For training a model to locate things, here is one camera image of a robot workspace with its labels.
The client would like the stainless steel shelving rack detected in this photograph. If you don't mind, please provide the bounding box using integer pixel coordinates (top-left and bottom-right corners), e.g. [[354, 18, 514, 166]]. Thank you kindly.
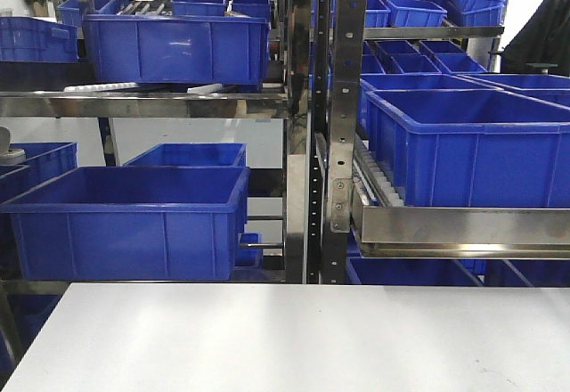
[[1, 0, 569, 284]]

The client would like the blue bin behind lower left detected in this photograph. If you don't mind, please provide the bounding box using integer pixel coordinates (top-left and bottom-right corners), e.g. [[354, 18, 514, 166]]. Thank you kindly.
[[124, 143, 247, 167]]

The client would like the large blue bin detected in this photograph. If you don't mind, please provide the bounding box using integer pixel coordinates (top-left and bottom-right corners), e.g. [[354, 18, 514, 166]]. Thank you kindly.
[[83, 14, 269, 86], [1, 166, 250, 281]]

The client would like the large blue bin right shelf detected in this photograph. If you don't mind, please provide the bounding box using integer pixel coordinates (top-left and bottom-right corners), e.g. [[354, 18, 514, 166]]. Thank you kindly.
[[366, 89, 569, 208]]

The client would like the large blue bin upper left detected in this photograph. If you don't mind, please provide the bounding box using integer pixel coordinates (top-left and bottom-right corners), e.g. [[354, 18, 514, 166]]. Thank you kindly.
[[83, 14, 269, 86]]

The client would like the large blue bin lower left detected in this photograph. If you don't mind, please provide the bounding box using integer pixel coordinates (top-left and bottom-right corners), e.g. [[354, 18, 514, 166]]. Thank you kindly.
[[1, 166, 250, 281]]

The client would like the blue bin far left lower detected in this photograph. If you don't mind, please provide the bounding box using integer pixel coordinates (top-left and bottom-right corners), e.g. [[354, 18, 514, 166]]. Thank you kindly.
[[1, 142, 77, 202]]

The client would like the blue bin far left upper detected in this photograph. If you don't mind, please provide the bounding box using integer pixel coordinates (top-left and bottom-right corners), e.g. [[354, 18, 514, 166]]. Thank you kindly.
[[1, 17, 78, 63]]

